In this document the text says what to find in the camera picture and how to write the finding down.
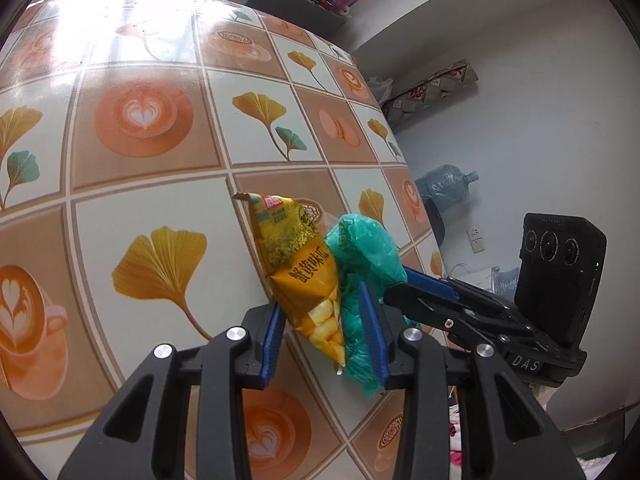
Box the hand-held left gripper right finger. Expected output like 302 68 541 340
357 282 586 480

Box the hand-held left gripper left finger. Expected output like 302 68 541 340
57 302 288 480

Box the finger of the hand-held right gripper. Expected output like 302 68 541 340
402 266 531 331
382 284 533 348

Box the small yellow snack packet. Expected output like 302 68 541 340
232 192 348 373

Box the green plastic bag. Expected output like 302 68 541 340
322 212 408 398

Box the black rice cooker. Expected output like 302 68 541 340
424 197 447 248

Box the blue water jug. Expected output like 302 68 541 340
415 165 480 211

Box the floral fabric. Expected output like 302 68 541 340
447 400 473 466

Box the patterned rolled mat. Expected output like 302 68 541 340
382 59 480 131

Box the white plastic bag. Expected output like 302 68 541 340
366 77 393 106

